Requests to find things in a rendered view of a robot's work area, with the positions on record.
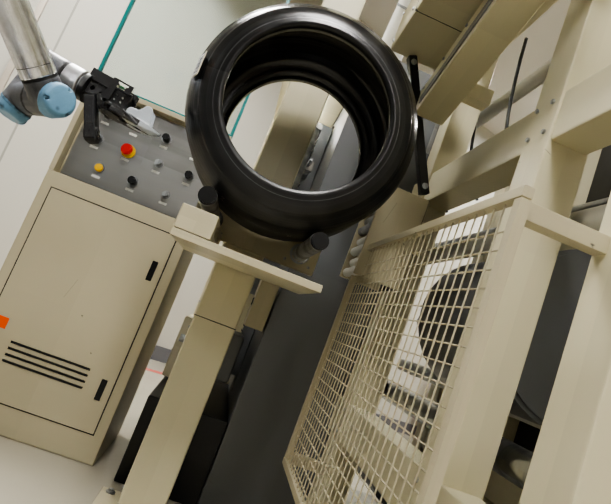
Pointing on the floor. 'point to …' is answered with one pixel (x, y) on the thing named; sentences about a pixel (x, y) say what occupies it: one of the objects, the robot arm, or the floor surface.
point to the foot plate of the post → (107, 496)
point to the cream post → (220, 308)
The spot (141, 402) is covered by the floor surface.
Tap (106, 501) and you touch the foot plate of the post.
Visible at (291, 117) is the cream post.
